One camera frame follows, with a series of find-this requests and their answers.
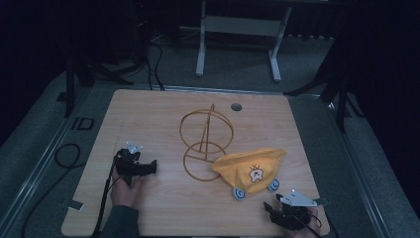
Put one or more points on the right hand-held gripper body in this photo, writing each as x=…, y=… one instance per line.
x=292, y=211

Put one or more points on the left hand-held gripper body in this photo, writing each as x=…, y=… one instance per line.
x=127, y=165

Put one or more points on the person's right hand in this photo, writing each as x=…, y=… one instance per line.
x=312, y=224

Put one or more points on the person's left hand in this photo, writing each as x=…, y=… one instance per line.
x=125, y=193

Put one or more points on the yellow cartoon hat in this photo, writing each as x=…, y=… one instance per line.
x=247, y=168

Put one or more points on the black metal stand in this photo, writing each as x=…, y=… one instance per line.
x=71, y=82
x=340, y=95

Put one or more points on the grey table grommet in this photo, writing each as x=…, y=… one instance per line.
x=236, y=106

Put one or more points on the metal floor rail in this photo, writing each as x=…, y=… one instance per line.
x=360, y=172
x=36, y=172

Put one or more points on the white desk frame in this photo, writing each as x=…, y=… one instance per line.
x=242, y=26

